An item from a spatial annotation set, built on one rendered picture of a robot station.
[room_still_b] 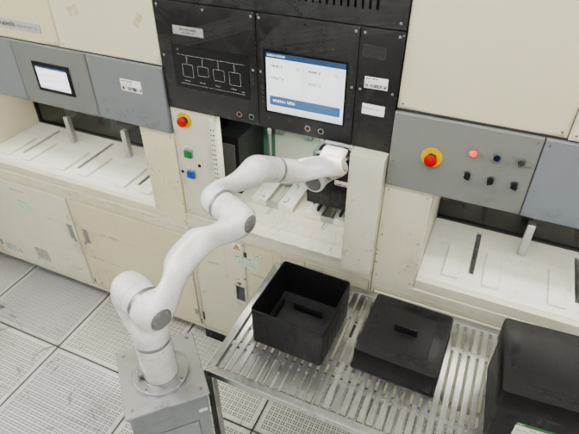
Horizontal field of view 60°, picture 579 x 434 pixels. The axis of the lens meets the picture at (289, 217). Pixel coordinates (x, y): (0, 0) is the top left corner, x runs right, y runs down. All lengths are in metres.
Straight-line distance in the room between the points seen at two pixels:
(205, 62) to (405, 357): 1.23
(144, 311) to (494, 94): 1.18
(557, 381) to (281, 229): 1.19
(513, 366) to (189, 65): 1.46
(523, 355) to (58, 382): 2.23
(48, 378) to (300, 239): 1.56
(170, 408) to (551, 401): 1.17
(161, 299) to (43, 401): 1.51
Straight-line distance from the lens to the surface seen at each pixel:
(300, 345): 1.81
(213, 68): 1.87
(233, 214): 1.55
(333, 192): 2.13
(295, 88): 1.74
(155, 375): 1.80
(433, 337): 1.87
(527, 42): 1.55
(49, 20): 2.30
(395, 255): 1.97
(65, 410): 2.86
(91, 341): 3.08
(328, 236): 2.17
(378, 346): 1.80
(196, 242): 1.57
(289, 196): 2.34
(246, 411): 2.65
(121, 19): 2.04
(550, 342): 1.79
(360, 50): 1.61
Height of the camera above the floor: 2.27
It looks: 38 degrees down
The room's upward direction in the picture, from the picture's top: straight up
